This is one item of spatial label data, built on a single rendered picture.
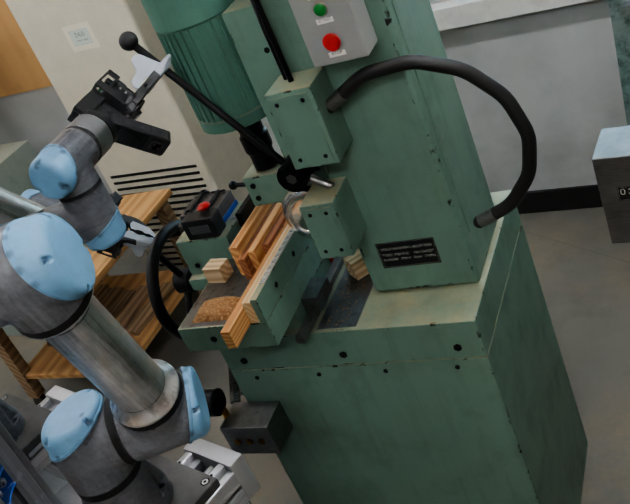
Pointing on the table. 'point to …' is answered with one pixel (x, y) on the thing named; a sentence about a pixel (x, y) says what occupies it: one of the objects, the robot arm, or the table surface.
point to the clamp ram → (243, 211)
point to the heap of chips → (216, 309)
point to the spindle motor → (206, 59)
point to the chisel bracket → (264, 186)
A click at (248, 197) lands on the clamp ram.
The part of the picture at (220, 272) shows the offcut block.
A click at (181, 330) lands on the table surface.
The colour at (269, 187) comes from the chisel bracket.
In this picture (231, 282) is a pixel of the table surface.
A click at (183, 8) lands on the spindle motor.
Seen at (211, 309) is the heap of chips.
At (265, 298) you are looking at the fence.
